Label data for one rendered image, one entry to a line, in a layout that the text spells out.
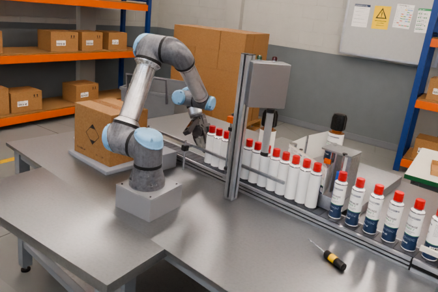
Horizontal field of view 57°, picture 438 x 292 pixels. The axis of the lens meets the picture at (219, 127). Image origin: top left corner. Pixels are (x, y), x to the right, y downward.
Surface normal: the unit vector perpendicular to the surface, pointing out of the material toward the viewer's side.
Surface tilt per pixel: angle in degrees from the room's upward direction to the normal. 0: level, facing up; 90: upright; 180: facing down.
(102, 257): 0
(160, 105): 94
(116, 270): 0
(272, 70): 90
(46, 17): 90
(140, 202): 90
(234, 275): 0
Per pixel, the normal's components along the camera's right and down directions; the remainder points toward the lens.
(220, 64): -0.48, 0.20
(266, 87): 0.23, 0.30
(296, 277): 0.11, -0.95
